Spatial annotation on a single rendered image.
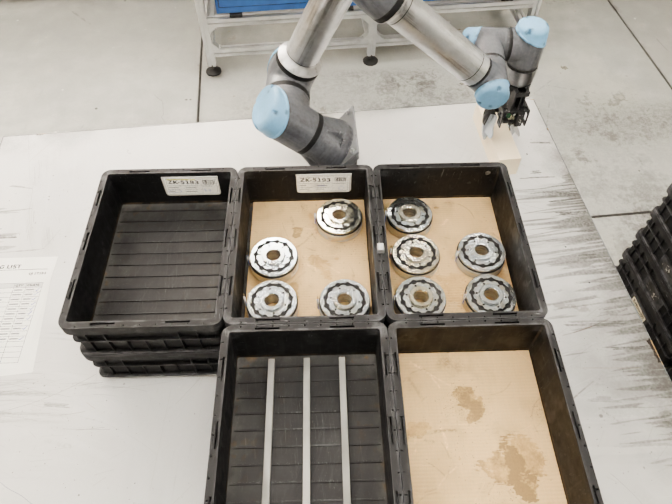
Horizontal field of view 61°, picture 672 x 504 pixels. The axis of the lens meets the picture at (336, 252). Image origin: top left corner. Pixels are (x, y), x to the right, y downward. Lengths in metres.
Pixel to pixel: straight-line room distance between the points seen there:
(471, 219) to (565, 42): 2.32
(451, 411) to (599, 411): 0.36
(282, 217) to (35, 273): 0.62
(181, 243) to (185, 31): 2.33
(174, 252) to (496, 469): 0.78
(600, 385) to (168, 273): 0.95
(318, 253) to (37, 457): 0.69
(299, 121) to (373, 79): 1.69
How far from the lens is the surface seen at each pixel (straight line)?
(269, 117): 1.39
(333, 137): 1.45
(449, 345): 1.12
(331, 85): 3.02
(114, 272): 1.31
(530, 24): 1.47
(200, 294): 1.22
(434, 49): 1.25
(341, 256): 1.24
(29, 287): 1.53
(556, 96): 3.15
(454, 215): 1.34
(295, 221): 1.30
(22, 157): 1.85
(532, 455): 1.10
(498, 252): 1.26
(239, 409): 1.09
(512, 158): 1.61
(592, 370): 1.36
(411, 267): 1.20
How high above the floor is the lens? 1.83
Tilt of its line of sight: 54 degrees down
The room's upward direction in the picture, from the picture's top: straight up
